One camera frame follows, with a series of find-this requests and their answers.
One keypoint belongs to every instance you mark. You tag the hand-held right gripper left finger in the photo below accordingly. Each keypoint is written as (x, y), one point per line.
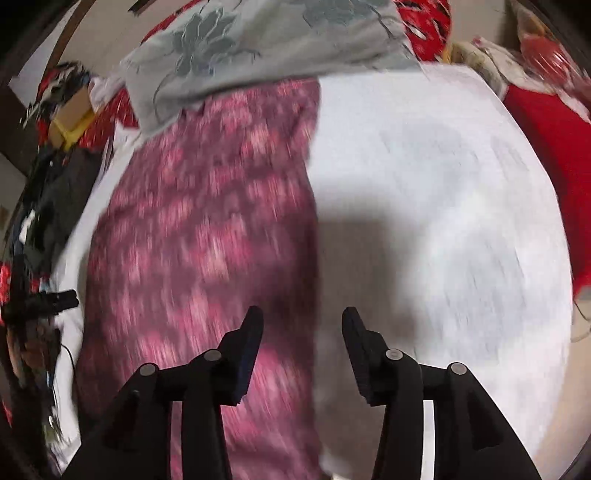
(244, 364)

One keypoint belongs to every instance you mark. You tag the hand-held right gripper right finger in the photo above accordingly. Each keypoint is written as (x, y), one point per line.
(364, 364)

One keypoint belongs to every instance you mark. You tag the pink patterned garment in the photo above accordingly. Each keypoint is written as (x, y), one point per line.
(203, 240)

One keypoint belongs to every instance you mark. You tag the dark clothes pile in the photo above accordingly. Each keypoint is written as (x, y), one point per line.
(48, 198)

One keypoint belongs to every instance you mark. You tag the white bed sheet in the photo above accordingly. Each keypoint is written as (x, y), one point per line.
(438, 221)

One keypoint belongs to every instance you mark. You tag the cardboard box with yellow tape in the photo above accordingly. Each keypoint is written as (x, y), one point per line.
(69, 117)

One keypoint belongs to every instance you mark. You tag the red patterned blanket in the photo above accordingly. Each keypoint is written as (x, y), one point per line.
(535, 120)

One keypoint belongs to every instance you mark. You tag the grey floral cloth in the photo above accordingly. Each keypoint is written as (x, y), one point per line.
(258, 50)

